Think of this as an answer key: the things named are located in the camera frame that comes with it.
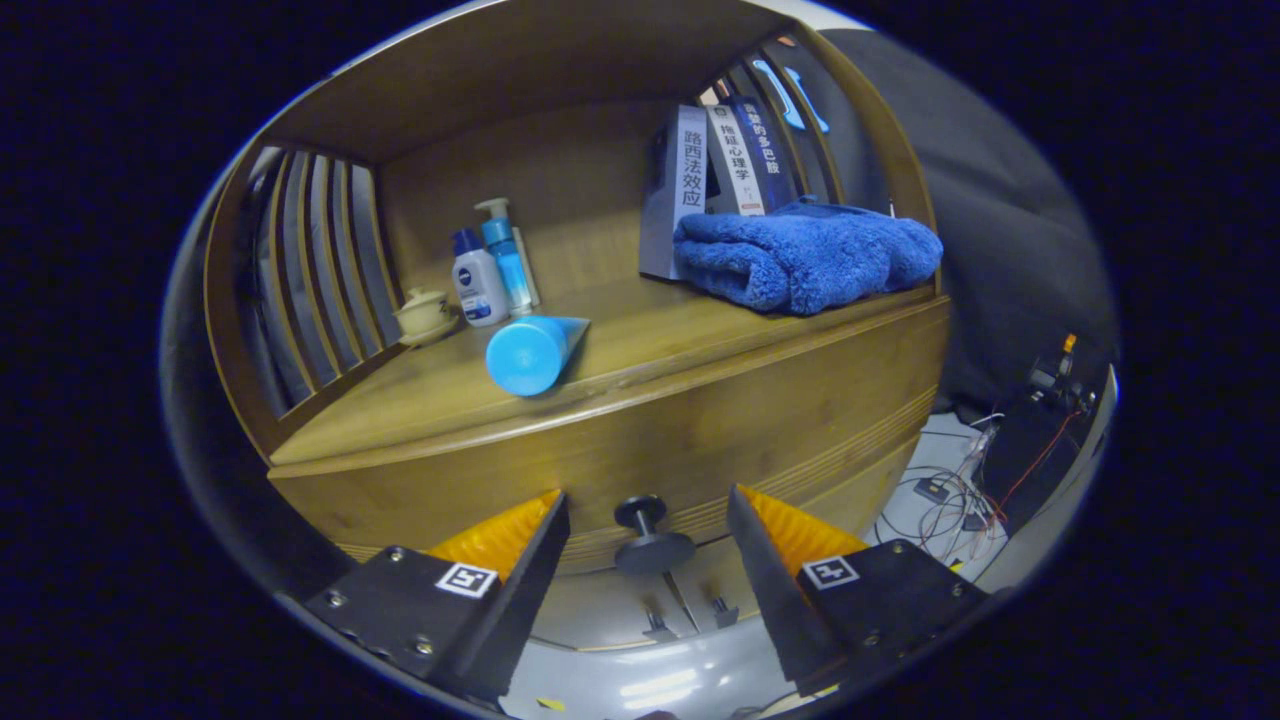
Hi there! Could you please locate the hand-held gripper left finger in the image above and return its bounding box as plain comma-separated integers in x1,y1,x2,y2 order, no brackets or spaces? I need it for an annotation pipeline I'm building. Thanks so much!
303,490,571,701

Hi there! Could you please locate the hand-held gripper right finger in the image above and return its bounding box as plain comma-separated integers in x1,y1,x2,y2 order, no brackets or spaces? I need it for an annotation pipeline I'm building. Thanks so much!
726,484,991,698

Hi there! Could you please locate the wooden drawer with black knob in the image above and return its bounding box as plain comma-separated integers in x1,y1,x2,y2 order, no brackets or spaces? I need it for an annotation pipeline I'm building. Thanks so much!
268,295,951,578

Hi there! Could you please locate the blue and white cosmetic tube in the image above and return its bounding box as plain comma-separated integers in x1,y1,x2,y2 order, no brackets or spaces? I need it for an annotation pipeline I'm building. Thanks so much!
485,314,591,398

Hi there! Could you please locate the narrow wooden cabinet door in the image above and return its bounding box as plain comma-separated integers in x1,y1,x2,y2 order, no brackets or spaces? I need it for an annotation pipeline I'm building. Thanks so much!
530,570,691,651

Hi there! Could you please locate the wide wooden cabinet door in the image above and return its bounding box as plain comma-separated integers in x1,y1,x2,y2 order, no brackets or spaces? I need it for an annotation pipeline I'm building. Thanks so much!
670,430,926,633

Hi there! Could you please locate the wooden cabinet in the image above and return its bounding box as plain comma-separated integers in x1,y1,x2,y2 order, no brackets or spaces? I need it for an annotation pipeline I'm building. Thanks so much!
203,0,951,651

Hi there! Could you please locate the cream lidded teacup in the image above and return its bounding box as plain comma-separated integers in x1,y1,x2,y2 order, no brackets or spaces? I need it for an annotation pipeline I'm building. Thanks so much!
392,288,461,348

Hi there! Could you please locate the white table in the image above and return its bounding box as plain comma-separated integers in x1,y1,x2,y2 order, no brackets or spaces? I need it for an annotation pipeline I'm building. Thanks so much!
975,360,1116,593

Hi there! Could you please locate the white bottle with blue cap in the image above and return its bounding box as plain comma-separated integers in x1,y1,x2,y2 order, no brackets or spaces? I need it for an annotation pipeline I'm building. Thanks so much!
450,228,510,329

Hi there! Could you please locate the blue pump bottle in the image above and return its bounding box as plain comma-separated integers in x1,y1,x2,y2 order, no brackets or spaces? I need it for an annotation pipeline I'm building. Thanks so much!
474,197,541,318

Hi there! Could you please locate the blue folded towel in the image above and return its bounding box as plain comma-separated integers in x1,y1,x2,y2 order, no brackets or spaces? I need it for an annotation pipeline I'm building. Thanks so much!
672,200,944,317

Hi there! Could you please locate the black device with orange part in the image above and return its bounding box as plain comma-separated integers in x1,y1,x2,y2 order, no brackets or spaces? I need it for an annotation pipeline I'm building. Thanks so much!
1028,333,1096,416

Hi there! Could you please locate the dark blue book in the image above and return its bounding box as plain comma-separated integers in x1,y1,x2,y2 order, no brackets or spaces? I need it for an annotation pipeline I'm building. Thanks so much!
730,95,801,213

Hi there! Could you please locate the white book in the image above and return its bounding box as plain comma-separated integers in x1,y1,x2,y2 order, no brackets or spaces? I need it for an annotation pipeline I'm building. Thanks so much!
705,104,766,217

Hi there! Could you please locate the tangle of floor cables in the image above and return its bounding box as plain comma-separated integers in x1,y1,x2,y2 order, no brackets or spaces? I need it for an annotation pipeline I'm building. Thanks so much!
880,410,1011,571

